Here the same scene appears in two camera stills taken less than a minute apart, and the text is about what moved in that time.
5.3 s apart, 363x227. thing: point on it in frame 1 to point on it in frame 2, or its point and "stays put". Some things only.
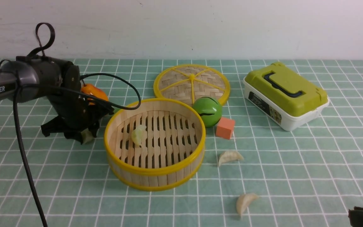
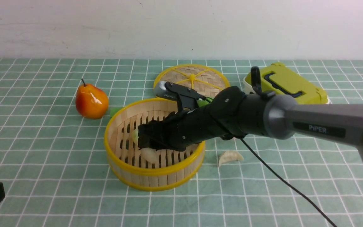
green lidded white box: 283,96 stays put
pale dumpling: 243,201 to 150,154
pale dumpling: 230,155 stays put
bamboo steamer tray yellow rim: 171,153 stays put
